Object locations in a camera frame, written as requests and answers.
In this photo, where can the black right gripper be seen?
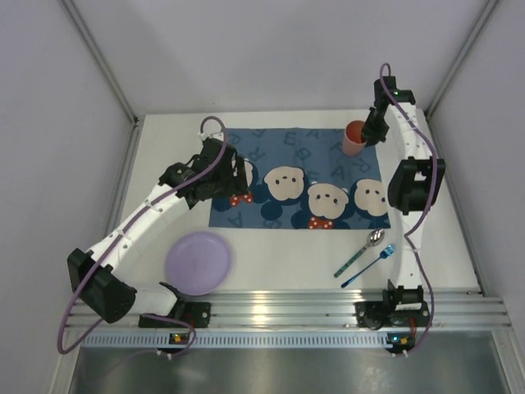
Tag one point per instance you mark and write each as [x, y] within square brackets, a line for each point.
[374, 127]

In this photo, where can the aluminium frame post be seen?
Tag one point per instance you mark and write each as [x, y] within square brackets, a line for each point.
[468, 43]
[87, 37]

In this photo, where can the orange plastic cup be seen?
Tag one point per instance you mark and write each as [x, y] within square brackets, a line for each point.
[352, 143]

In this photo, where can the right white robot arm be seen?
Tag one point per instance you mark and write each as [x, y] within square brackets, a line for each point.
[414, 184]

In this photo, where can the left aluminium frame post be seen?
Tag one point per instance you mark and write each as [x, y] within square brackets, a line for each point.
[87, 37]

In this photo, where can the aluminium rail frame front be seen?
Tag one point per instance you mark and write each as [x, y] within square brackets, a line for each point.
[456, 310]

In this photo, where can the blue bear print placemat cloth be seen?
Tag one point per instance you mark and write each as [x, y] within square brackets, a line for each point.
[301, 179]

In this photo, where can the right aluminium frame post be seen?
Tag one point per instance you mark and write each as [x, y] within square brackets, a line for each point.
[468, 43]

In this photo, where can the perforated cable duct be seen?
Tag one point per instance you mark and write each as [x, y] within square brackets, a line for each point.
[248, 340]

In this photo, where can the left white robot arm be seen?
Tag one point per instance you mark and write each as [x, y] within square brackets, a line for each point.
[98, 275]

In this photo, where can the purple plastic plate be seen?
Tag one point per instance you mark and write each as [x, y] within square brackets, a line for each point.
[198, 263]

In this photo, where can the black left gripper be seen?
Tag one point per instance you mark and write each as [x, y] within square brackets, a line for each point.
[232, 179]

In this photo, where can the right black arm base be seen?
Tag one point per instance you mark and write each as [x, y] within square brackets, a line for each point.
[391, 314]

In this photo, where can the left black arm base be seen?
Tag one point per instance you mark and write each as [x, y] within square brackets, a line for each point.
[196, 314]

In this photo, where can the silver spoon green handle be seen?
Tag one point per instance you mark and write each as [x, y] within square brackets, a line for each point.
[374, 238]

